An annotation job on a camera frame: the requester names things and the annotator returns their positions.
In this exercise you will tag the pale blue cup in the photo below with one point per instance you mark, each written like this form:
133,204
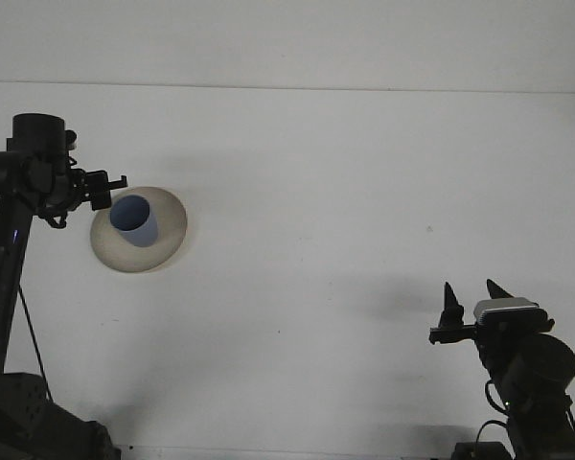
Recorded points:
141,235

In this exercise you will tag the pale round plate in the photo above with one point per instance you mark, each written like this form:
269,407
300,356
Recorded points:
139,261

